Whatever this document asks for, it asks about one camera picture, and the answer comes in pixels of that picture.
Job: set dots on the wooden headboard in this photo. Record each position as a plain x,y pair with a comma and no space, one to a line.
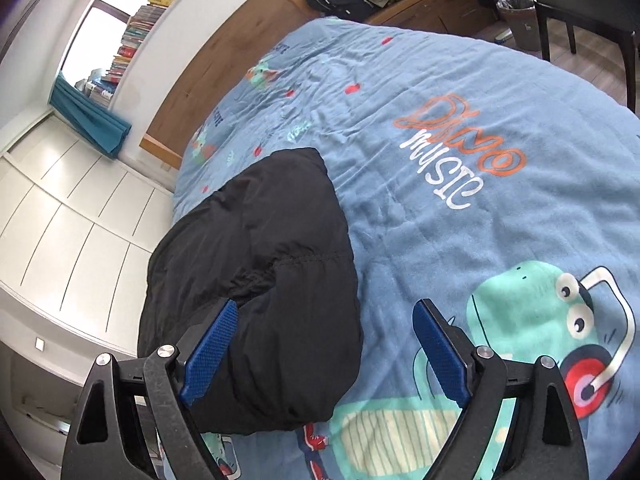
215,70

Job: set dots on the row of books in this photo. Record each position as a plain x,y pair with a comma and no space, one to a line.
145,15

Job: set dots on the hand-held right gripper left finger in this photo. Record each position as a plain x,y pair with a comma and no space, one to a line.
207,355

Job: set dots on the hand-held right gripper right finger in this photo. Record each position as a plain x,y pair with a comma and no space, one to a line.
445,355

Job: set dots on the black chair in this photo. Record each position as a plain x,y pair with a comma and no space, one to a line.
590,5

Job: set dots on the blue printed bedsheet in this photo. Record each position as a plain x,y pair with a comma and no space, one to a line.
450,135

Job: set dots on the black puffer jacket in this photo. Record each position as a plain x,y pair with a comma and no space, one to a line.
270,270

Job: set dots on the white wardrobe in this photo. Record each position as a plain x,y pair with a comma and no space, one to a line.
65,220

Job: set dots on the grey trash bin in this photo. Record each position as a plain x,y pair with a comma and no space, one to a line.
520,22

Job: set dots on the white wall switch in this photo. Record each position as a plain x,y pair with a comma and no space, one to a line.
40,344

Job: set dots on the teal curtain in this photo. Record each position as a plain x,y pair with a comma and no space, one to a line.
92,120

